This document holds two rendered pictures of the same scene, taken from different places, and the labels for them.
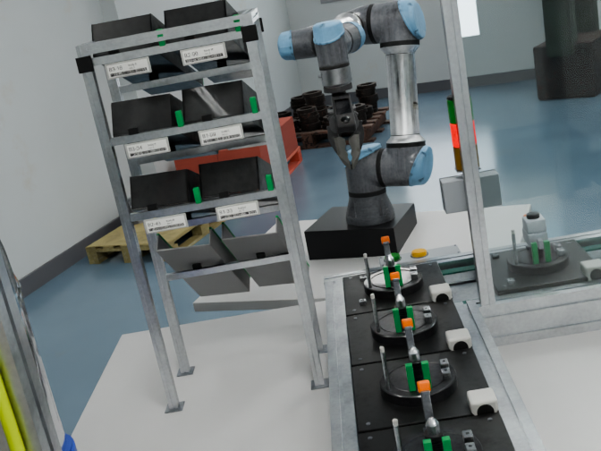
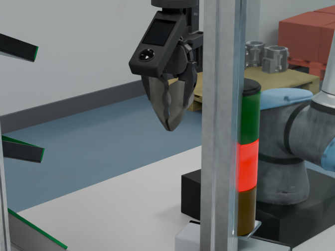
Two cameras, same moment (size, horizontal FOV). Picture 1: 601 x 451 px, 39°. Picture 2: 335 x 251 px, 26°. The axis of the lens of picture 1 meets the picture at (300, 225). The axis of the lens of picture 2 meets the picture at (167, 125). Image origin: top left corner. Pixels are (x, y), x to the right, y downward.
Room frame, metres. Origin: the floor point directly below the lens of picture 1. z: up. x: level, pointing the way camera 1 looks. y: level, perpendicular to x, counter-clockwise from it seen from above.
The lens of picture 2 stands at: (1.07, -0.58, 1.62)
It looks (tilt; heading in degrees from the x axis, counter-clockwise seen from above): 20 degrees down; 23
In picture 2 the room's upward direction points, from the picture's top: straight up
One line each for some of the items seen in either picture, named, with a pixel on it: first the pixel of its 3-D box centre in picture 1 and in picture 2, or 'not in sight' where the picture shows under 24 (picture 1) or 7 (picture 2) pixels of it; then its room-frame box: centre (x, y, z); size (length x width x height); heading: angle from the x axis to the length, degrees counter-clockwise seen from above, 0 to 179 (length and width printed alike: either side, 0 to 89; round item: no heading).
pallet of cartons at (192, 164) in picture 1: (241, 159); not in sight; (7.23, 0.40, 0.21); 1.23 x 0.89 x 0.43; 157
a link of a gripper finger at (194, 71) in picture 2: (354, 131); (181, 77); (2.06, -0.18, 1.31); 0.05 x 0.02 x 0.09; 86
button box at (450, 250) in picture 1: (420, 265); not in sight; (2.07, -0.29, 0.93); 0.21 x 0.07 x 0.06; 86
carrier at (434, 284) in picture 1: (391, 270); not in sight; (1.86, -0.19, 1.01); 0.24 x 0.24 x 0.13; 86
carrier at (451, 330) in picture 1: (402, 311); not in sight; (1.62, -0.17, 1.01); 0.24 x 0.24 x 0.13; 86
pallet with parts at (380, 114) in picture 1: (317, 114); not in sight; (8.52, -0.38, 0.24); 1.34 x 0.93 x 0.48; 67
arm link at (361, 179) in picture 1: (366, 166); not in sight; (2.51, -0.23, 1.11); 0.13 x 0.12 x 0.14; 61
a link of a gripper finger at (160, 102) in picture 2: (342, 150); (166, 98); (2.09, -0.14, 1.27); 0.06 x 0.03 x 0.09; 176
